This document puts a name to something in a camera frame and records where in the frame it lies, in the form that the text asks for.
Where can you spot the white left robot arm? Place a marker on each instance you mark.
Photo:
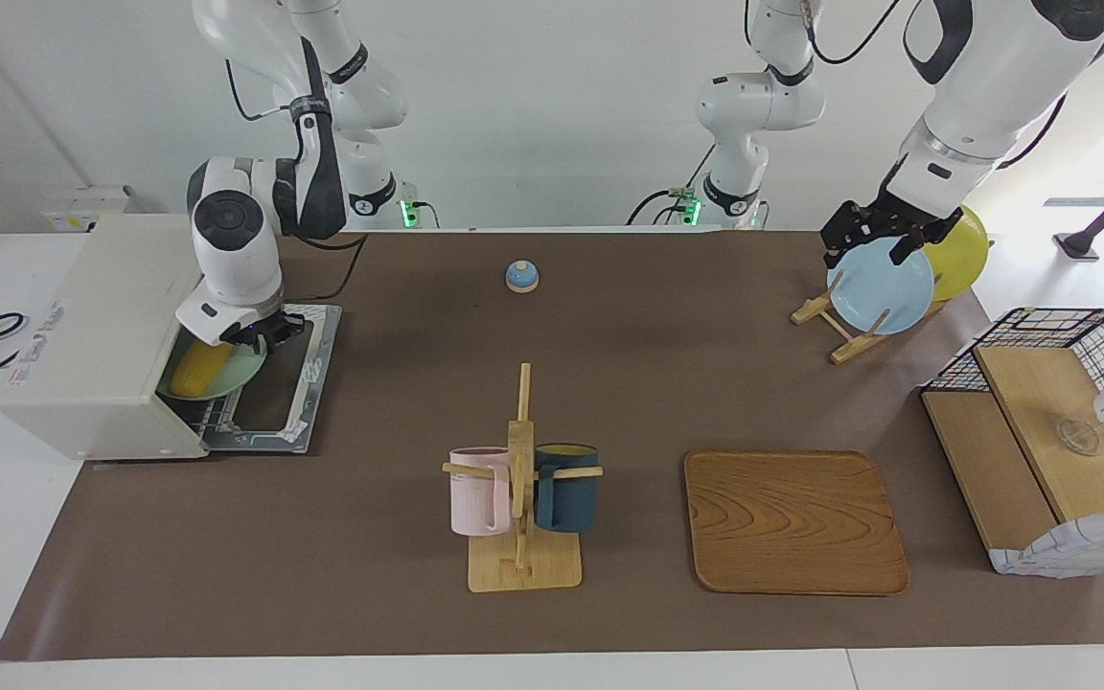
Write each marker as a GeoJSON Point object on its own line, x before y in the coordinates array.
{"type": "Point", "coordinates": [993, 86]}

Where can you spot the wooden plate rack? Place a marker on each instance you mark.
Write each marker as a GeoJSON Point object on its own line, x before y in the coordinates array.
{"type": "Point", "coordinates": [849, 347]}

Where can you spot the pale green plate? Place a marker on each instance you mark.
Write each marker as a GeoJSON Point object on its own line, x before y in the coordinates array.
{"type": "Point", "coordinates": [241, 374]}

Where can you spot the light blue plate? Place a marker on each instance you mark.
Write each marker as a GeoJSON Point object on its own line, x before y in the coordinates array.
{"type": "Point", "coordinates": [883, 292]}

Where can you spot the white checked fabric liner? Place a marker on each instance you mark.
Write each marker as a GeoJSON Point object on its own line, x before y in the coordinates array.
{"type": "Point", "coordinates": [1079, 546]}

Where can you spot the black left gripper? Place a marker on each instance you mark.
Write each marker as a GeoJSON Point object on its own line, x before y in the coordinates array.
{"type": "Point", "coordinates": [887, 220]}

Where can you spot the brown table mat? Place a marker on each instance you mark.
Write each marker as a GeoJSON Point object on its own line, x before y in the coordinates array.
{"type": "Point", "coordinates": [370, 537]}

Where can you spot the yellow plate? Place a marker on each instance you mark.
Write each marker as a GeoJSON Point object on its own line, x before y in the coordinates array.
{"type": "Point", "coordinates": [964, 259]}

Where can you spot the glass oven door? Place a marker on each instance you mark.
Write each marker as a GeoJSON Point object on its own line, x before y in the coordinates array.
{"type": "Point", "coordinates": [317, 383]}

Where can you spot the pink mug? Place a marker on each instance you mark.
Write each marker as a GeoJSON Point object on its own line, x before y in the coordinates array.
{"type": "Point", "coordinates": [475, 494]}

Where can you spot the blue bell with wooden knob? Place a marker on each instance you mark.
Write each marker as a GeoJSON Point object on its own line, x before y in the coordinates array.
{"type": "Point", "coordinates": [522, 278]}

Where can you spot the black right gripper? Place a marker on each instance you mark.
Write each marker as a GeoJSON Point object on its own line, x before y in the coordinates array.
{"type": "Point", "coordinates": [276, 331]}

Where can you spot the dark blue mug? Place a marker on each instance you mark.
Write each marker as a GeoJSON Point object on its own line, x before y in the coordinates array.
{"type": "Point", "coordinates": [566, 498]}

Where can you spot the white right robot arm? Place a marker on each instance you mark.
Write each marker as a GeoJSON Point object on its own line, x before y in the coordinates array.
{"type": "Point", "coordinates": [236, 259]}

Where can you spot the wooden mug rack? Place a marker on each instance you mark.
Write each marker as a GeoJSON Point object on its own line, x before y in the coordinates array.
{"type": "Point", "coordinates": [523, 565]}

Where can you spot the yellow corn cob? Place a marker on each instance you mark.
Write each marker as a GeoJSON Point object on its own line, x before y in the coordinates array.
{"type": "Point", "coordinates": [199, 372]}

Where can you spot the wooden serving tray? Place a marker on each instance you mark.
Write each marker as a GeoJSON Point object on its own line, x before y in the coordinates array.
{"type": "Point", "coordinates": [792, 522]}

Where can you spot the white toaster oven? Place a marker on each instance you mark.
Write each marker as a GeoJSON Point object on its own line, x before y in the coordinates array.
{"type": "Point", "coordinates": [82, 326]}

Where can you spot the white wall box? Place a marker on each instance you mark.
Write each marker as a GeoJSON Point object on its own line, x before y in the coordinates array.
{"type": "Point", "coordinates": [82, 206]}

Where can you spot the clear glass item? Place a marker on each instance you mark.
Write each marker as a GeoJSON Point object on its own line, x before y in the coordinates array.
{"type": "Point", "coordinates": [1077, 436]}

